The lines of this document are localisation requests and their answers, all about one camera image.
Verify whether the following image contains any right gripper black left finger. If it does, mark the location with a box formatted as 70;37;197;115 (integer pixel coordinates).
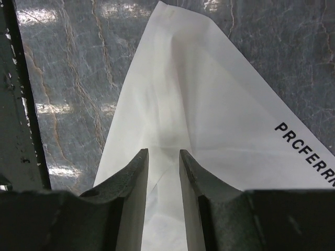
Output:
1;149;149;250

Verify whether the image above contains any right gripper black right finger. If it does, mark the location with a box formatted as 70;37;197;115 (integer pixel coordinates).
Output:
179;150;334;250

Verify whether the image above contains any white cloth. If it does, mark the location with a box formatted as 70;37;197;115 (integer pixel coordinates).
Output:
95;2;334;250

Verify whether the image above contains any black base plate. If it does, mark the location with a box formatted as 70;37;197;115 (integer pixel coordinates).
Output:
1;1;51;191

